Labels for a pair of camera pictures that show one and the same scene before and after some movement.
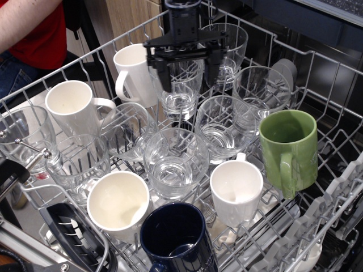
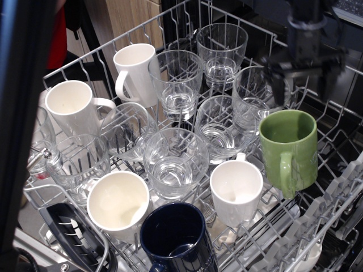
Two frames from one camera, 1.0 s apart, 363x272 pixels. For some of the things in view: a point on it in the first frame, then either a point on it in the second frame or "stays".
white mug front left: x=117 y=200 stays
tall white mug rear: x=134 y=58 stays
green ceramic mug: x=289 y=141 stays
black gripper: x=186 y=41 → x=310 y=50
